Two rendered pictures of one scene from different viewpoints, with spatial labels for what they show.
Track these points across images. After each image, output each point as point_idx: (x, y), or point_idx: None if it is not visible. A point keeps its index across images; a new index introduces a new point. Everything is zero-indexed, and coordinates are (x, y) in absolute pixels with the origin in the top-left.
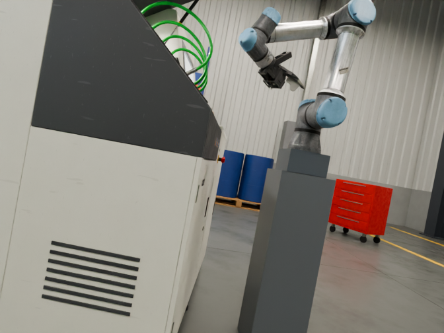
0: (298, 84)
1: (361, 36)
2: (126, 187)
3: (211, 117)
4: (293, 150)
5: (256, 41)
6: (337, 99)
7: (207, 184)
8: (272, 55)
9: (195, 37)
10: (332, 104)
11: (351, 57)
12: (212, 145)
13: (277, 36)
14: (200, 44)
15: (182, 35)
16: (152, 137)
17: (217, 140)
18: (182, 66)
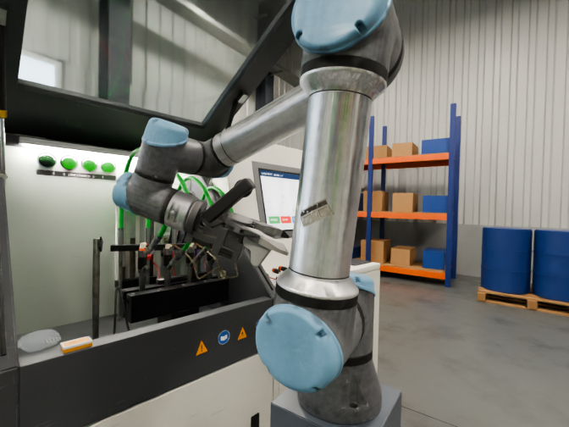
0: (265, 248)
1: (358, 84)
2: None
3: (25, 376)
4: (274, 410)
5: (129, 197)
6: (284, 315)
7: (188, 424)
8: (185, 205)
9: (179, 181)
10: (273, 330)
11: (334, 163)
12: (153, 374)
13: (229, 151)
14: (183, 189)
15: (256, 153)
16: None
17: (236, 329)
18: (245, 199)
